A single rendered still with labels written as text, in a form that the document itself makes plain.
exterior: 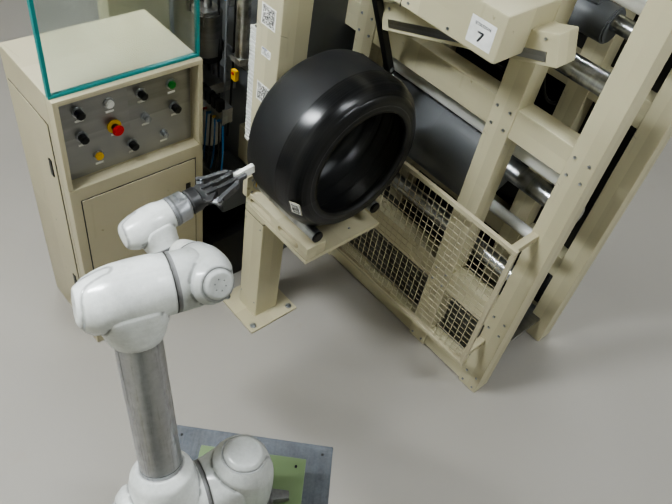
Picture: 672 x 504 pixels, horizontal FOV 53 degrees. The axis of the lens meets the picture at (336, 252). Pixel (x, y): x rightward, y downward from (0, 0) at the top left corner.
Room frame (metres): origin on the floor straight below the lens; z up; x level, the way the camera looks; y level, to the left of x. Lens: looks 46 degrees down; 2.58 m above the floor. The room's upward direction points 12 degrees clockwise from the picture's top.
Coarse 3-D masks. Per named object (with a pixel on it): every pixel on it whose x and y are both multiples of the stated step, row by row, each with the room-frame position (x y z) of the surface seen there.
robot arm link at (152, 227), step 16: (144, 208) 1.31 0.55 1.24; (160, 208) 1.32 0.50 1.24; (128, 224) 1.25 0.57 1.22; (144, 224) 1.26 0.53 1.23; (160, 224) 1.28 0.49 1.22; (176, 224) 1.32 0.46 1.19; (128, 240) 1.22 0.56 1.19; (144, 240) 1.24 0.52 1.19; (160, 240) 1.26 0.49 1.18; (176, 240) 1.29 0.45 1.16
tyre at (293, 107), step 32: (320, 64) 1.86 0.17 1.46; (352, 64) 1.89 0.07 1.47; (288, 96) 1.75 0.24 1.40; (320, 96) 1.73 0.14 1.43; (352, 96) 1.74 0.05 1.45; (384, 96) 1.81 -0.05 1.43; (256, 128) 1.72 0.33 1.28; (288, 128) 1.67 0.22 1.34; (320, 128) 1.65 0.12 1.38; (352, 128) 1.70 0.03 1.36; (384, 128) 2.07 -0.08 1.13; (256, 160) 1.68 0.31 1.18; (288, 160) 1.61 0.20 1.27; (320, 160) 1.62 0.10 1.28; (352, 160) 2.04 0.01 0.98; (384, 160) 2.01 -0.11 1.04; (288, 192) 1.59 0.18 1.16; (320, 192) 1.90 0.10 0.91; (352, 192) 1.91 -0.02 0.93; (320, 224) 1.68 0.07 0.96
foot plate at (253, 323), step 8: (232, 296) 2.04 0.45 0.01; (280, 296) 2.11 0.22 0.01; (232, 304) 2.00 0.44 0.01; (240, 304) 2.01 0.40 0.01; (280, 304) 2.06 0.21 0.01; (288, 304) 2.06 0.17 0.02; (240, 312) 1.96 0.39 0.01; (248, 312) 1.97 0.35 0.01; (264, 312) 1.99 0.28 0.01; (272, 312) 2.00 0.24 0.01; (280, 312) 2.01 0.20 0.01; (288, 312) 2.02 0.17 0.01; (240, 320) 1.92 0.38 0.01; (248, 320) 1.92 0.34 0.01; (256, 320) 1.93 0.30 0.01; (264, 320) 1.94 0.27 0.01; (272, 320) 1.95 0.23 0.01; (248, 328) 1.88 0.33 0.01; (256, 328) 1.89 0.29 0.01
